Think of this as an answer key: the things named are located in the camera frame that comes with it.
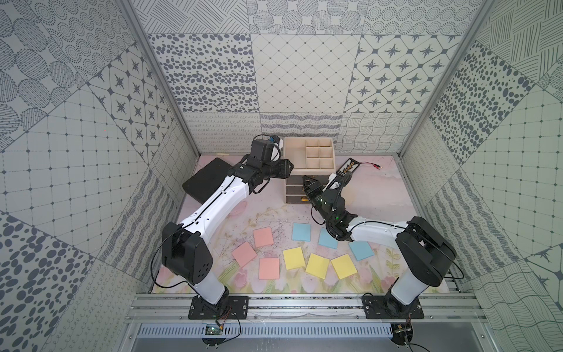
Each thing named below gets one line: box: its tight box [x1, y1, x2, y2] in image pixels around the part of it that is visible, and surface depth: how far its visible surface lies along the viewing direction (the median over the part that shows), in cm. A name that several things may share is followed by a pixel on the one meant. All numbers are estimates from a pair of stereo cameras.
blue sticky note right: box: [348, 240, 375, 262], surface depth 88 cm
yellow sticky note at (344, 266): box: [330, 253, 358, 280], surface depth 84 cm
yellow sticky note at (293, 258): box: [282, 246, 306, 270], surface depth 87 cm
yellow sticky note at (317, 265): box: [304, 253, 330, 280], surface depth 85 cm
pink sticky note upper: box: [252, 226, 275, 248], surface depth 92 cm
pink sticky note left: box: [231, 241, 258, 268], surface depth 88 cm
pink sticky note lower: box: [258, 257, 281, 280], surface depth 84 cm
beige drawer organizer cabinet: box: [283, 137, 336, 204], surface depth 89 cm
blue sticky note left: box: [291, 222, 312, 242], surface depth 94 cm
